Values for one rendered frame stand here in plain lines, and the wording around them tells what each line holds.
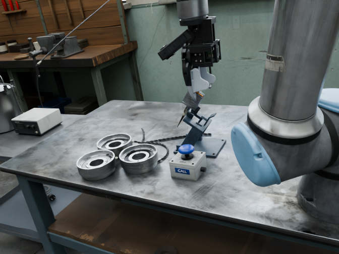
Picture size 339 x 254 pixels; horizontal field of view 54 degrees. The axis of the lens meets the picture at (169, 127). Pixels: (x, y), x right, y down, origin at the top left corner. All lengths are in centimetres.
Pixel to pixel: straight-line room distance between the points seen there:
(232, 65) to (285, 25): 201
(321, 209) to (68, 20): 259
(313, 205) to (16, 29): 319
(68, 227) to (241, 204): 66
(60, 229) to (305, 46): 98
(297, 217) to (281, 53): 36
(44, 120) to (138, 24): 135
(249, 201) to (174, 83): 203
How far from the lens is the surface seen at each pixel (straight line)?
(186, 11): 82
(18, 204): 212
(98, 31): 283
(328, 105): 61
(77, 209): 128
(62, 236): 121
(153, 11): 264
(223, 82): 251
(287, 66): 47
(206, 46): 82
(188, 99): 90
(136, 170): 87
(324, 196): 69
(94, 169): 88
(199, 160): 82
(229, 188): 78
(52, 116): 169
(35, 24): 333
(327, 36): 46
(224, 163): 88
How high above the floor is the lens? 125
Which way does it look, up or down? 23 degrees down
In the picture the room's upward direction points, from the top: 9 degrees counter-clockwise
